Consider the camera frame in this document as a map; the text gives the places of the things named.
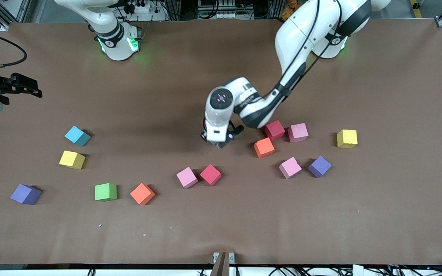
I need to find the orange foam cube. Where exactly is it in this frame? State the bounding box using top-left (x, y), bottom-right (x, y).
top-left (130, 183), bottom-right (156, 205)
top-left (254, 137), bottom-right (275, 158)

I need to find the red foam cube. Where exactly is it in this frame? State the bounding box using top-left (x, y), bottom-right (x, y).
top-left (264, 120), bottom-right (286, 141)
top-left (200, 164), bottom-right (222, 186)

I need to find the green foam cube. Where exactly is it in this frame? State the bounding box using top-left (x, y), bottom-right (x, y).
top-left (94, 183), bottom-right (117, 202)

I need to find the pink foam cube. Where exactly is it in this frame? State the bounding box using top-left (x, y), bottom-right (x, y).
top-left (287, 123), bottom-right (309, 143)
top-left (279, 157), bottom-right (302, 179)
top-left (176, 167), bottom-right (199, 189)

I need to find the teal foam cube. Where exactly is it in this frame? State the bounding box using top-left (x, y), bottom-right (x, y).
top-left (64, 126), bottom-right (91, 147)

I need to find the brown table cover sheet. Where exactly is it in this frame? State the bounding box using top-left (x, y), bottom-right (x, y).
top-left (0, 18), bottom-right (442, 266)

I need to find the yellow foam cube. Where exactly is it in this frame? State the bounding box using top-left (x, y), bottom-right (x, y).
top-left (336, 129), bottom-right (358, 148)
top-left (59, 150), bottom-right (86, 170)

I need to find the purple foam cube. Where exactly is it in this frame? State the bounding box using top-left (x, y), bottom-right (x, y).
top-left (308, 156), bottom-right (332, 178)
top-left (10, 184), bottom-right (42, 205)

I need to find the pile of orange items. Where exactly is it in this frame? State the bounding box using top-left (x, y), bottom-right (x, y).
top-left (282, 0), bottom-right (302, 20)

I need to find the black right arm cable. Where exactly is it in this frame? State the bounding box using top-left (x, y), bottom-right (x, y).
top-left (0, 30), bottom-right (28, 73)

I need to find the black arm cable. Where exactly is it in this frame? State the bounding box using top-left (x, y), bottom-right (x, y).
top-left (0, 30), bottom-right (28, 73)
top-left (279, 0), bottom-right (344, 92)

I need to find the metal bracket with wooden stick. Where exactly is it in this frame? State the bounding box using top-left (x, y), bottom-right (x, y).
top-left (210, 251), bottom-right (236, 276)

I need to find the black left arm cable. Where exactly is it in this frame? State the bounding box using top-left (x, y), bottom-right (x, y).
top-left (279, 0), bottom-right (344, 92)

